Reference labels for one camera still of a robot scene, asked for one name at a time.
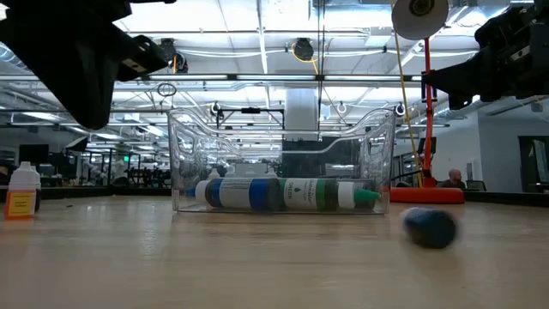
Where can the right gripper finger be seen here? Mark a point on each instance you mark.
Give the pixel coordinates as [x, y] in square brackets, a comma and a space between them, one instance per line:
[463, 81]

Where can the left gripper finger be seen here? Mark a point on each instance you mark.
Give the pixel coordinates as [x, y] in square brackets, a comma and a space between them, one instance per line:
[81, 73]

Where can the small dark food coloring bottle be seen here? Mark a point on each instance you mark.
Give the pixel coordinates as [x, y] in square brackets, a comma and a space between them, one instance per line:
[38, 197]

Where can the small orange food coloring bottle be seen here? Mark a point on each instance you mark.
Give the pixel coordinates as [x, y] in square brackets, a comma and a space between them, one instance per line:
[20, 204]

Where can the small blue food coloring bottle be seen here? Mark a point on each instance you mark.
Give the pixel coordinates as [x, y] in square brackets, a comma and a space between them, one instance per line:
[429, 227]

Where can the large green-capped food coloring bottle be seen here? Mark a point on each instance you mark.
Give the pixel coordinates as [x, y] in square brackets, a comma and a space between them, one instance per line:
[300, 194]

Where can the large blue-capped food coloring bottle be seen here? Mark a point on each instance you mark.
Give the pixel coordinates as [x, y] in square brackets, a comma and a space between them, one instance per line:
[259, 194]

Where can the black monitor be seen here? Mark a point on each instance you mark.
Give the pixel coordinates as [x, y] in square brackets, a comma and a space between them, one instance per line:
[33, 153]

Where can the person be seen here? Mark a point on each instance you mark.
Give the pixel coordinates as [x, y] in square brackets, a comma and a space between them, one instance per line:
[455, 177]

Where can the red desk lamp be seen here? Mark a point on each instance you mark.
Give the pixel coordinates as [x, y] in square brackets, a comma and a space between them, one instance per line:
[429, 195]

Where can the clear plastic bin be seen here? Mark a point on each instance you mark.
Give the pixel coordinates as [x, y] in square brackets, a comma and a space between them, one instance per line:
[193, 141]

